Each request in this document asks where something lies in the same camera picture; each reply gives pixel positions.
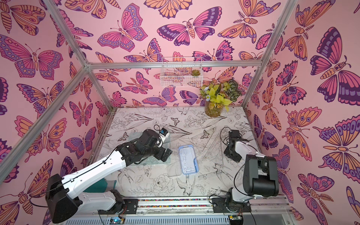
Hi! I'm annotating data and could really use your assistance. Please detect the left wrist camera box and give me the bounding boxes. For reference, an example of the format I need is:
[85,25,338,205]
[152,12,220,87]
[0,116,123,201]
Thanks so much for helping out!
[159,128,170,142]

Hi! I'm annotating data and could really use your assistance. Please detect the white wire wall basket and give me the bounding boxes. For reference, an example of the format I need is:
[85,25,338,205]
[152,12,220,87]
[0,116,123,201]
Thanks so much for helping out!
[159,56,203,88]

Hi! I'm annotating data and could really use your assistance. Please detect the aluminium frame struts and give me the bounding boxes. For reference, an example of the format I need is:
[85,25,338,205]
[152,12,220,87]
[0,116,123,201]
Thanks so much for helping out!
[0,0,299,225]

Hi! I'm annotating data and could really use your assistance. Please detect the clear triangle set square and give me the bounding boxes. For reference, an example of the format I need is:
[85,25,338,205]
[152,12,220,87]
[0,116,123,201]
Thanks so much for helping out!
[191,127,216,141]

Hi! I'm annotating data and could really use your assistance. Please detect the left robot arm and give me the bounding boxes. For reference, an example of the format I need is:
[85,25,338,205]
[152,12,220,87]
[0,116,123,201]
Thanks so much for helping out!
[45,128,172,224]

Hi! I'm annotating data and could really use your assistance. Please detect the potted green leafy plant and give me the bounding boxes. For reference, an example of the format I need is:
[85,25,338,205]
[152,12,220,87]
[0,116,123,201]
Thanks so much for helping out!
[200,80,243,117]

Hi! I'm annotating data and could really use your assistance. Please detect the green transparent ruler set pouch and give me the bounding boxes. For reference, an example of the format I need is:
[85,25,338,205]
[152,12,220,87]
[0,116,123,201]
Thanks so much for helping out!
[120,129,173,166]

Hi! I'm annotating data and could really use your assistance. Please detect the small succulent in basket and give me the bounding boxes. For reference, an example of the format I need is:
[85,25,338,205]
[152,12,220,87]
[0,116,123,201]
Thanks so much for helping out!
[191,69,201,77]

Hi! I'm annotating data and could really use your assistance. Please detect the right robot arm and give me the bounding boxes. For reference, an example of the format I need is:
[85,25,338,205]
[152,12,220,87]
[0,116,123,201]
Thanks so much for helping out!
[209,129,279,214]

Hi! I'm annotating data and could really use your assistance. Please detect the clear plastic ruler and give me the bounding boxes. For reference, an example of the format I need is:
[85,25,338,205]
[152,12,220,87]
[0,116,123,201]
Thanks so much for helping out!
[204,134,228,165]

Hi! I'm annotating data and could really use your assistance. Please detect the blue plastic geometry case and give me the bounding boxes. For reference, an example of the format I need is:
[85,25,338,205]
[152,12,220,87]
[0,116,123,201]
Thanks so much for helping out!
[178,145,199,175]

